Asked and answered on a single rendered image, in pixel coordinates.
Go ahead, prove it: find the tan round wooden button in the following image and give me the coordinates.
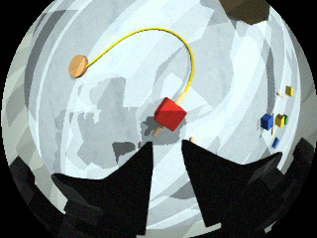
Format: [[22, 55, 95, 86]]
[[68, 55, 88, 78]]

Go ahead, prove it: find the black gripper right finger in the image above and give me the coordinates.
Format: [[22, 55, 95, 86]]
[[181, 139, 282, 227]]

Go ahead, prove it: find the red block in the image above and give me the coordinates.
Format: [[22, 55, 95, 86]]
[[155, 96, 186, 131]]

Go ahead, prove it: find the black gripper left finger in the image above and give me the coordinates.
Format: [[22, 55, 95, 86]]
[[51, 142, 154, 235]]

